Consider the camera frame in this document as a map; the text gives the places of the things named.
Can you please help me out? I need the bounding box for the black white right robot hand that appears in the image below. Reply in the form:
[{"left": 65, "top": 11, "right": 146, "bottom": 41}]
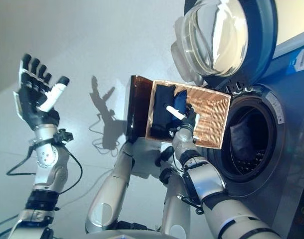
[{"left": 165, "top": 103, "right": 199, "bottom": 130}]

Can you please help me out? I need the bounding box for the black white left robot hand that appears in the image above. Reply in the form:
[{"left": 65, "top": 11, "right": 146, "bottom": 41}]
[{"left": 13, "top": 53, "right": 71, "bottom": 130}]

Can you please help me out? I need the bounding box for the blue garment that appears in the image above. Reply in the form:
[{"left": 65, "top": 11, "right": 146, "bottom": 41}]
[{"left": 171, "top": 89, "right": 190, "bottom": 120}]

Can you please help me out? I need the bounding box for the black garment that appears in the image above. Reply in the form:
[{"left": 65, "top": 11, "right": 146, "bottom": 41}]
[
  {"left": 151, "top": 84, "right": 176, "bottom": 139},
  {"left": 229, "top": 117, "right": 255, "bottom": 160}
]

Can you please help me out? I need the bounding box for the dark grey washing machine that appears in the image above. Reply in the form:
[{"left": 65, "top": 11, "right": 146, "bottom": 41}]
[{"left": 211, "top": 32, "right": 304, "bottom": 239}]

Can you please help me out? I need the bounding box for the rectangular wicker laundry basket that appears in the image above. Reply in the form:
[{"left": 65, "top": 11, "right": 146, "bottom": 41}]
[{"left": 144, "top": 79, "right": 232, "bottom": 150}]

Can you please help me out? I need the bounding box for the glossy brown wooden stool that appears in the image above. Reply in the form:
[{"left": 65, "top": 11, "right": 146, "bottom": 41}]
[{"left": 126, "top": 75, "right": 155, "bottom": 144}]

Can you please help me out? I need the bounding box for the round glass washer door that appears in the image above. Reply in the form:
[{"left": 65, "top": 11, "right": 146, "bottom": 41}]
[{"left": 170, "top": 0, "right": 279, "bottom": 87}]

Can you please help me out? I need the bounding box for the silver right robot leg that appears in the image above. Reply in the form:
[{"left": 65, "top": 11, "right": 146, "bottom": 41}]
[{"left": 155, "top": 146, "right": 192, "bottom": 237}]

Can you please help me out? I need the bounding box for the silver robot leg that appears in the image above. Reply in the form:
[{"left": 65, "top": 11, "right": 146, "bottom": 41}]
[
  {"left": 155, "top": 146, "right": 192, "bottom": 237},
  {"left": 85, "top": 141, "right": 135, "bottom": 235}
]

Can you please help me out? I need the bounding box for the silver left robot leg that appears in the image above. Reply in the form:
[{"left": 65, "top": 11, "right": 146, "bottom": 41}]
[{"left": 85, "top": 141, "right": 135, "bottom": 235}]

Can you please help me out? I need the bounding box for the small blue sticker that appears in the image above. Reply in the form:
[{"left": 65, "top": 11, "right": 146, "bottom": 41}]
[{"left": 290, "top": 51, "right": 304, "bottom": 73}]

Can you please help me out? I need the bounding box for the grey robot torso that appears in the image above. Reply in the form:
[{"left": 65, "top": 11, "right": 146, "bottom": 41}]
[{"left": 84, "top": 228, "right": 172, "bottom": 239}]

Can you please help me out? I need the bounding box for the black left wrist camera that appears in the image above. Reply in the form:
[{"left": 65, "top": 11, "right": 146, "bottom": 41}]
[{"left": 53, "top": 128, "right": 74, "bottom": 144}]

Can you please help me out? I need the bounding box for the thin white floor cable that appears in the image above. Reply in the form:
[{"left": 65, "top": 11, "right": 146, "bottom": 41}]
[{"left": 88, "top": 114, "right": 120, "bottom": 156}]

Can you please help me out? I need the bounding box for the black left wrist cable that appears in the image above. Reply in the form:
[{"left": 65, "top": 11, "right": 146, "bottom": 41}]
[{"left": 6, "top": 141, "right": 83, "bottom": 195}]

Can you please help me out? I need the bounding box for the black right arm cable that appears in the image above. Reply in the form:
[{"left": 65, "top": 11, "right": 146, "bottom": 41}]
[{"left": 179, "top": 195, "right": 205, "bottom": 215}]

